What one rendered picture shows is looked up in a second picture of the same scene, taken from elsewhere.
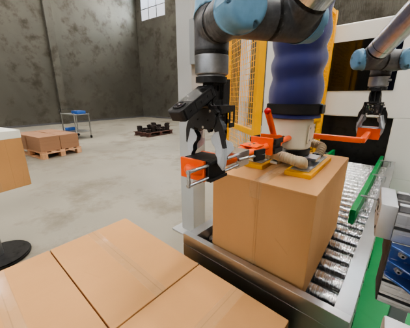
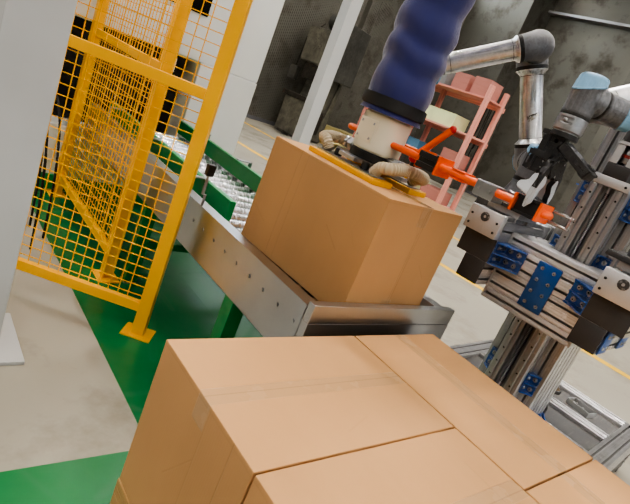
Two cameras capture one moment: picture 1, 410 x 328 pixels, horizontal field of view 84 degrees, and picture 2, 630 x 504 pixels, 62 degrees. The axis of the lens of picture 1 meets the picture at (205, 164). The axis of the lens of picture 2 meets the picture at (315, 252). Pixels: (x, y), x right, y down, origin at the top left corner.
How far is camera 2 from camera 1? 1.73 m
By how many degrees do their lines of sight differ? 81
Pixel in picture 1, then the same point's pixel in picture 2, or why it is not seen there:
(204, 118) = (559, 170)
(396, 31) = (474, 64)
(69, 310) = (428, 456)
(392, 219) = (503, 226)
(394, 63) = not seen: hidden behind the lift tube
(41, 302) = (415, 486)
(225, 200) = (388, 237)
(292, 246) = (428, 268)
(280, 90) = (421, 91)
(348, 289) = not seen: hidden behind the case
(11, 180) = not seen: outside the picture
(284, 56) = (435, 53)
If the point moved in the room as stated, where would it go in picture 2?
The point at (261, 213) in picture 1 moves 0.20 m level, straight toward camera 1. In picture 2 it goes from (419, 242) to (477, 270)
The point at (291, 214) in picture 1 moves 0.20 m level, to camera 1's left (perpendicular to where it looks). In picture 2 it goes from (441, 237) to (444, 250)
